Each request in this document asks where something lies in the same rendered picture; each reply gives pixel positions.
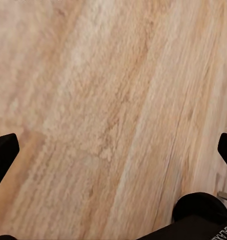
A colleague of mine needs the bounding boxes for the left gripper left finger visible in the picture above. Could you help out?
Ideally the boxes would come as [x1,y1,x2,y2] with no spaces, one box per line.
[0,133,20,182]

